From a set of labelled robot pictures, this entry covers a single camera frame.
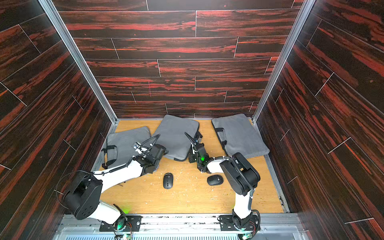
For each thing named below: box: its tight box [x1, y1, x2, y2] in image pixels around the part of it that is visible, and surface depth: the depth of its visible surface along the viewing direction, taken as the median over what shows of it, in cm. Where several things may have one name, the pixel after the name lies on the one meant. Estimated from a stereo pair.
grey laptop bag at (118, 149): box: [100, 126, 152, 169], surface depth 103 cm
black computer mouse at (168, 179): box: [163, 172, 174, 190], surface depth 89 cm
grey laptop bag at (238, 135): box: [211, 113, 270, 159], surface depth 107 cm
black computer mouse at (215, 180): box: [207, 174, 224, 186], surface depth 88 cm
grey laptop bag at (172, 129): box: [154, 114, 200, 161], surface depth 116 cm
